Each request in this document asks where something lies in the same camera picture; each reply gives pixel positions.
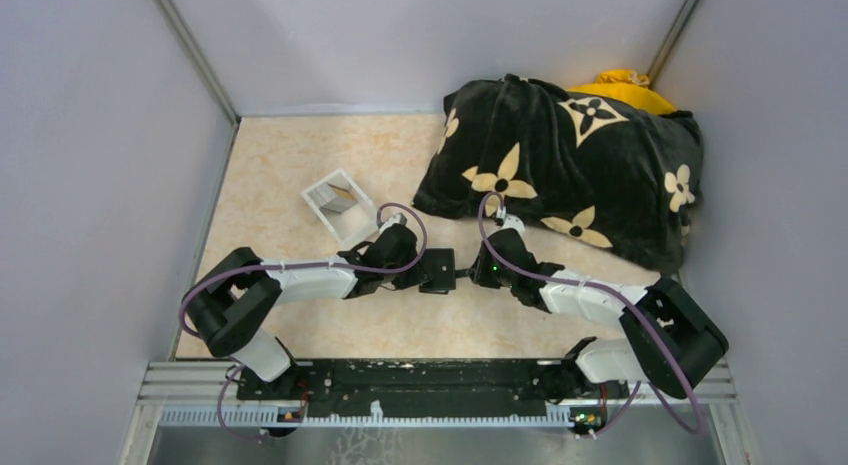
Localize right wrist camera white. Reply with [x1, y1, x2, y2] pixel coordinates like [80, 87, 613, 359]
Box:
[494, 208, 526, 236]

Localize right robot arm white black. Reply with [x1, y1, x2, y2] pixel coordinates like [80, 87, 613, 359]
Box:
[470, 229, 729, 399]

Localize white plastic card tray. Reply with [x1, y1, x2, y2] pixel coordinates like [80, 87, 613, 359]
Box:
[301, 168, 378, 249]

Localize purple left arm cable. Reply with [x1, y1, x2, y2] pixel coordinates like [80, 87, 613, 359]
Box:
[178, 202, 429, 443]

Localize black leather card holder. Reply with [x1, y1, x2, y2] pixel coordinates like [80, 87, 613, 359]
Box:
[418, 248, 470, 295]

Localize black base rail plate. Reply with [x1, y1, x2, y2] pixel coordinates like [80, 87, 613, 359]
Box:
[236, 358, 629, 419]

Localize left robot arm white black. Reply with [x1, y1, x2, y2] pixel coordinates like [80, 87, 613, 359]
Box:
[179, 223, 423, 399]

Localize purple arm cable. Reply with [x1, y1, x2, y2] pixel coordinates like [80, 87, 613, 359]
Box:
[476, 191, 709, 440]
[178, 202, 429, 443]

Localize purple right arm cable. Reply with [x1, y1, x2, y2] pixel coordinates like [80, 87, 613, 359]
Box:
[476, 191, 709, 440]

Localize yellow cloth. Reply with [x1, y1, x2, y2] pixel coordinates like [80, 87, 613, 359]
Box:
[567, 69, 678, 115]

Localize grey cards in tray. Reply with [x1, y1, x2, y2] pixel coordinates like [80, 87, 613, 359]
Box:
[308, 182, 358, 214]

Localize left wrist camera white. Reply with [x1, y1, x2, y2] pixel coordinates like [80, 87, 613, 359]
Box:
[380, 212, 407, 232]

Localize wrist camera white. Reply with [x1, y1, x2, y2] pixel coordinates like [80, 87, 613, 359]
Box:
[380, 212, 407, 232]
[494, 208, 526, 236]

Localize black floral plush blanket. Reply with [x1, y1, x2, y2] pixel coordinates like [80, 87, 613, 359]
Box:
[413, 74, 705, 274]

